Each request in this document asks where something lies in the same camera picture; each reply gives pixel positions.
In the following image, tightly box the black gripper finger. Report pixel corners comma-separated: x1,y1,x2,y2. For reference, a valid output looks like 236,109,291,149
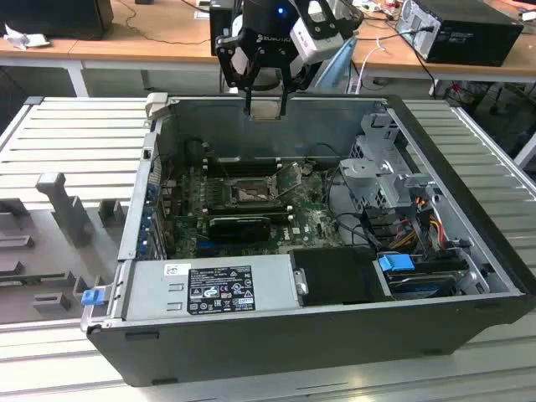
278,49,304,118
215,35,263,116

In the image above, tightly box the small CPU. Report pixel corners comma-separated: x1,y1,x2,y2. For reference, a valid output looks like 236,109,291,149
250,107,282,123

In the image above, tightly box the metal socket cover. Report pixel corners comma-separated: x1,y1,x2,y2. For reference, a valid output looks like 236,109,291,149
269,161,305,200

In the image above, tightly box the thin wire locking lever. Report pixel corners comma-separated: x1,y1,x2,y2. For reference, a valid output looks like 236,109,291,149
275,178,304,200
220,161,237,188

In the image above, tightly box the black RAM slot row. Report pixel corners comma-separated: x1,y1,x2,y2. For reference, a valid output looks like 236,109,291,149
206,202,291,224
206,156,281,178

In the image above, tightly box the CPU socket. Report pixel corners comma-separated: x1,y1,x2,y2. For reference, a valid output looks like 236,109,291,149
227,177,281,207

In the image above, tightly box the small black tower computer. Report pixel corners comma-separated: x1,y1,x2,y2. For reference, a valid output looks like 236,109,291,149
209,0,246,58

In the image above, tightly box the grey case latch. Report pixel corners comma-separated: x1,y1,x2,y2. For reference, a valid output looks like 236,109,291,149
145,92,170,125

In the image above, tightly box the wooden desk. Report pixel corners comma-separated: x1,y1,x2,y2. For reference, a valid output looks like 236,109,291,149
349,0,536,100
0,0,235,100

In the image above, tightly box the silver metal disk bay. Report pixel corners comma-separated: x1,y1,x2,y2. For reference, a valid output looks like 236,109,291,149
338,111,437,211

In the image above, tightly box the green motherboard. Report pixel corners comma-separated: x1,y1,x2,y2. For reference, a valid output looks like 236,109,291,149
161,161,348,259

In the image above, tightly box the black graphics card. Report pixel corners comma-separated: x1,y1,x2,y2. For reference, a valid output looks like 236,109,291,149
208,215,272,245

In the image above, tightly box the large black box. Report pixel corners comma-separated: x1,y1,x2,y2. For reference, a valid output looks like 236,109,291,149
0,0,115,42

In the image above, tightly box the black desktop computer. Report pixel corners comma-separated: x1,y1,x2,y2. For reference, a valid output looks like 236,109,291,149
396,0,525,68

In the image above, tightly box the black plastic shroud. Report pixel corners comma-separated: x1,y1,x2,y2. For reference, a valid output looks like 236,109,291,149
288,246,384,307

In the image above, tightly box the crumpled white paper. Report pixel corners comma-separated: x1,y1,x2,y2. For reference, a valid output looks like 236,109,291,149
3,23,52,52

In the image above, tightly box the blue disk carrier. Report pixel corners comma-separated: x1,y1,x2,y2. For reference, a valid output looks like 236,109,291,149
376,252,415,278

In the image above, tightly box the black label sticker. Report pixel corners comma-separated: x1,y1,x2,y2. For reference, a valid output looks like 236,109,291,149
186,264,255,316

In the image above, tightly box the grey parts rack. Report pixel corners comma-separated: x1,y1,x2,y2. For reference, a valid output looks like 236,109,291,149
0,171,131,326

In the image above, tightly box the silver power supply unit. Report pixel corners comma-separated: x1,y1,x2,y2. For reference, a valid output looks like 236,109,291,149
121,253,301,322

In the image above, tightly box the hard disk drive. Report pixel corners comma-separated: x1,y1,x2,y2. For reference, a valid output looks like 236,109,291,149
386,271,460,301

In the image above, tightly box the black open PC case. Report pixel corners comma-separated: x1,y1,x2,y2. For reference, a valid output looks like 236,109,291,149
85,94,536,389

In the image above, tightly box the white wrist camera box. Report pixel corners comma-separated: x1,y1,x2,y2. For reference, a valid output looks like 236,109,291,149
290,0,365,66

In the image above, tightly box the white cable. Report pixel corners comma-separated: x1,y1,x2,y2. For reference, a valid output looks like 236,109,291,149
347,36,387,95

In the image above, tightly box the yellow and red wire bundle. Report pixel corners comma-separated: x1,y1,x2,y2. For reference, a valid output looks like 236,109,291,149
389,208,446,253

